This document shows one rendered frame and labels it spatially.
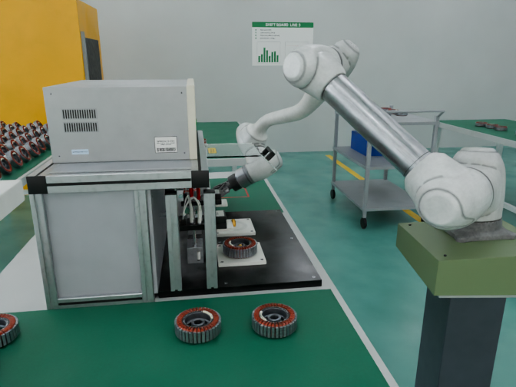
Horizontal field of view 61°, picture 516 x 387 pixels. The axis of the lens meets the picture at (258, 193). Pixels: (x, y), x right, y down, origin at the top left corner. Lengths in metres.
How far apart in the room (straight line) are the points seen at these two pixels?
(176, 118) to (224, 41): 5.44
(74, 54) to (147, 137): 3.70
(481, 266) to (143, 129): 1.01
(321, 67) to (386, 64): 5.84
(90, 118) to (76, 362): 0.61
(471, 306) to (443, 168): 0.51
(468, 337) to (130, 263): 1.09
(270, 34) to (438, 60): 2.66
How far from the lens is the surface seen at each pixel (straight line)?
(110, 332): 1.18
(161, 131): 1.25
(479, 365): 1.73
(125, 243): 1.22
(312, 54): 1.44
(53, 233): 1.25
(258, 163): 1.89
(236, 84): 6.68
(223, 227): 1.38
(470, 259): 1.36
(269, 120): 1.88
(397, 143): 1.35
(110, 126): 1.27
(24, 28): 5.05
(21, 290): 1.47
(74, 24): 4.93
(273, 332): 1.09
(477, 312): 1.62
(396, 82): 7.35
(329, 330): 1.15
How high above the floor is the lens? 1.39
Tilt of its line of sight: 17 degrees down
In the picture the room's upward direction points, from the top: straight up
